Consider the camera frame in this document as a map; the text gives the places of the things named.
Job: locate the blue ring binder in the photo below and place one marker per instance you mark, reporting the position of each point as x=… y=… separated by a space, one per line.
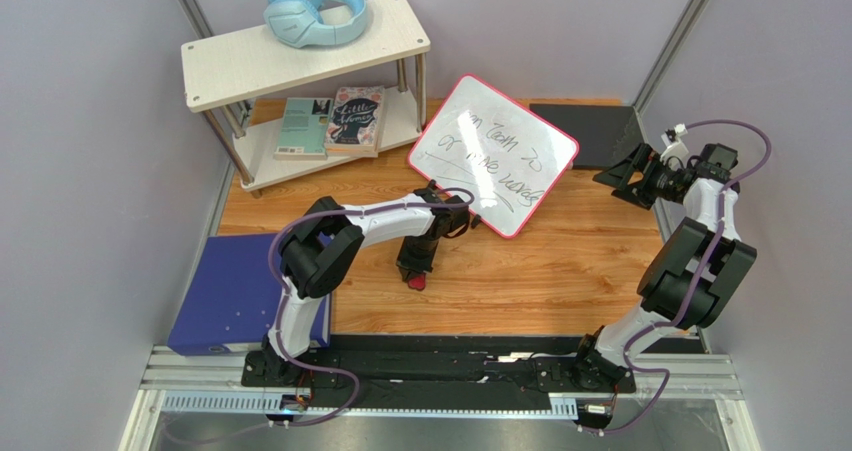
x=232 y=300

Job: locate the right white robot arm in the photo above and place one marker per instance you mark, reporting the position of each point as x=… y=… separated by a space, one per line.
x=696 y=272

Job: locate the aluminium rail frame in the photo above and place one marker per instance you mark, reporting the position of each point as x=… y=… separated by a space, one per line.
x=698 y=404

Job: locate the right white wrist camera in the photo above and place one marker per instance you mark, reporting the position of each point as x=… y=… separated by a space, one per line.
x=674 y=145

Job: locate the wire whiteboard stand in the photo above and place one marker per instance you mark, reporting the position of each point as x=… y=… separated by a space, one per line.
x=431 y=185

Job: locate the white two tier shelf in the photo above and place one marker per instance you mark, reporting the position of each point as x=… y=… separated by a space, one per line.
x=222 y=70

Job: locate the pink framed whiteboard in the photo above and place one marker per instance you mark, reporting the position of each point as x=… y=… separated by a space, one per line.
x=487 y=143

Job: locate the little women book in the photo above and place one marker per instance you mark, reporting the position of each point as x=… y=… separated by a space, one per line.
x=356 y=122

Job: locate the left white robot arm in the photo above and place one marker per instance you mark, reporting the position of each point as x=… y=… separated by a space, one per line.
x=311 y=257

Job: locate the teal paperback book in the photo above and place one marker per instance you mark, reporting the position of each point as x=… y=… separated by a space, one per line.
x=303 y=130

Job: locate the red bone shaped eraser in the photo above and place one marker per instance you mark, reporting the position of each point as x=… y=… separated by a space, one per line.
x=417 y=282

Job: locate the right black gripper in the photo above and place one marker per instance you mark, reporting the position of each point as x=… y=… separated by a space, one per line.
x=641 y=175

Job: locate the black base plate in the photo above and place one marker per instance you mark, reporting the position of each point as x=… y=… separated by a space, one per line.
x=459 y=373

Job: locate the light blue headphones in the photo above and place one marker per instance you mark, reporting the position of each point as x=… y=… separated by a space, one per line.
x=298 y=23

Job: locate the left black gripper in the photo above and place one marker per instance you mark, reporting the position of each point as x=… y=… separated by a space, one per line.
x=413 y=263

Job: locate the black flat box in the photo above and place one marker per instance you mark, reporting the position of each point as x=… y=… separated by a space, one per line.
x=605 y=134

